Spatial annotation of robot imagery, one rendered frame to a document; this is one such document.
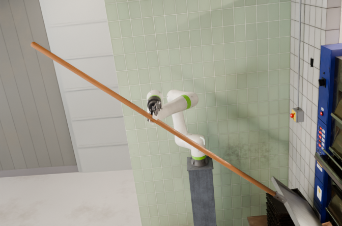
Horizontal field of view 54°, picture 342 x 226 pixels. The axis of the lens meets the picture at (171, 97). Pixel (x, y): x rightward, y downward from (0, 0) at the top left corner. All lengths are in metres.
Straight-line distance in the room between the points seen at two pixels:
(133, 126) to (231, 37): 1.25
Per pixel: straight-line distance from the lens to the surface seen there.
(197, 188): 2.97
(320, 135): 2.78
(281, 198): 2.35
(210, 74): 3.15
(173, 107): 2.42
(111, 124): 5.02
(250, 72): 3.22
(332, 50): 2.49
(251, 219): 3.32
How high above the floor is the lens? 2.72
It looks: 20 degrees down
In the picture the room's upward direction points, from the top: 6 degrees counter-clockwise
